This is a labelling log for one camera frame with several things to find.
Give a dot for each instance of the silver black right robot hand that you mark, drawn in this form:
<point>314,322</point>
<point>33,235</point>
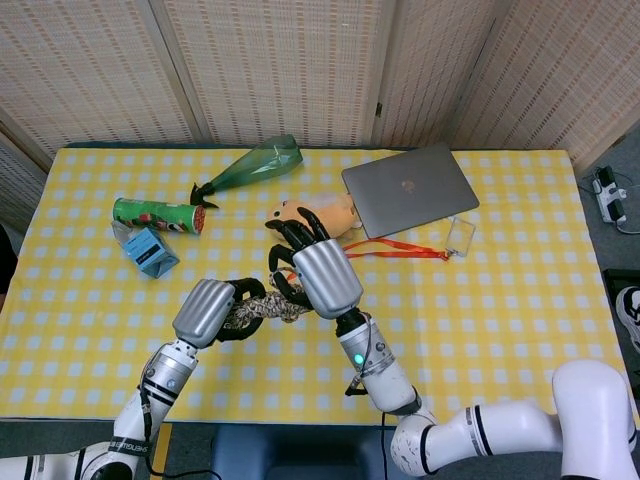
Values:
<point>327,277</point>

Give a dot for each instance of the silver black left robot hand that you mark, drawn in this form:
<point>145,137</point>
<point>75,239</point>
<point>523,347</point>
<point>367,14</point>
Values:
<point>202,312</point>

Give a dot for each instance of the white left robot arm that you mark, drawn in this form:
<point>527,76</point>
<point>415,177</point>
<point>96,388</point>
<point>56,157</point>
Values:
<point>165,380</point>

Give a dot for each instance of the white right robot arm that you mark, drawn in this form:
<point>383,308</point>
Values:
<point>385,380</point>

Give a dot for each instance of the yellow checkered tablecloth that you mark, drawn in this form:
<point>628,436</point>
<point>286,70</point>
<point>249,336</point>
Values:
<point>500,320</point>

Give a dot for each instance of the orange plush toy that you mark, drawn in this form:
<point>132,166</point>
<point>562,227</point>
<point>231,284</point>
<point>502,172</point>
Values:
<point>337,215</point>

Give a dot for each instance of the blue cardboard carton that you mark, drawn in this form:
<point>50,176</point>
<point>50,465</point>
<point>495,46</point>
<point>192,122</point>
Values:
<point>150,252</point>

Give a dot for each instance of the green Pringles can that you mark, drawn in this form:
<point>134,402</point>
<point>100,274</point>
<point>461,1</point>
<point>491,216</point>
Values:
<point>155,216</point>

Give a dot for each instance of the small clear plastic container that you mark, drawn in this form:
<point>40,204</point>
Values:
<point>120,232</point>

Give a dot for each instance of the grey laptop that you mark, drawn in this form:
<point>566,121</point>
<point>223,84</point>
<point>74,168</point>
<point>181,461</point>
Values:
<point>410,190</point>

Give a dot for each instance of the green plastic bottle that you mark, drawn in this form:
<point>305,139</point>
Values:
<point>255,167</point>

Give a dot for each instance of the clear badge holder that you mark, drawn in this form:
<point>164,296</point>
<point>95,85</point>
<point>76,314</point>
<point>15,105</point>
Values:
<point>461,236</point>

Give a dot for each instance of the woven folding screen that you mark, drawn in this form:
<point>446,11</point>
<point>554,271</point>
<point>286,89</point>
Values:
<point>280,65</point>

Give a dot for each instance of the black floor mat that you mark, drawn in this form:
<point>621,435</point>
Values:
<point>612,277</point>

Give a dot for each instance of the white power strip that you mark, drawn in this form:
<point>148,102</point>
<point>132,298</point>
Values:
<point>611,197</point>

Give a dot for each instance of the black and white shoe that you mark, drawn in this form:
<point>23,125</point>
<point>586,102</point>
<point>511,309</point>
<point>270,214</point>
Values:
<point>631,312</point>

